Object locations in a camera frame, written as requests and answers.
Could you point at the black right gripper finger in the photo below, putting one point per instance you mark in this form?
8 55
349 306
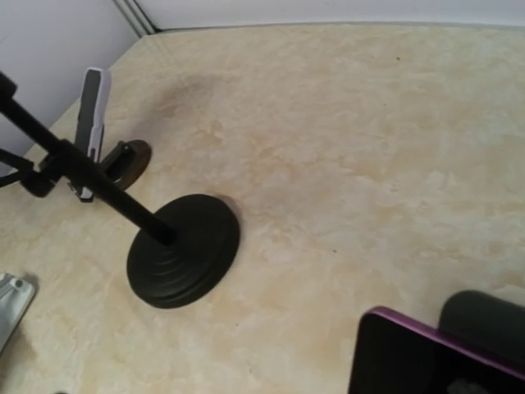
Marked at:
484 321

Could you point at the black round-base phone stand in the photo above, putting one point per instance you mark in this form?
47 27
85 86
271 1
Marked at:
180 252

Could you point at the silver folding phone stand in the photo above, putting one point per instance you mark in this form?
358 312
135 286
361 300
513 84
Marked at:
16 297

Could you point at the phone with purple edge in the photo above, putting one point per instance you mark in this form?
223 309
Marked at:
397 354

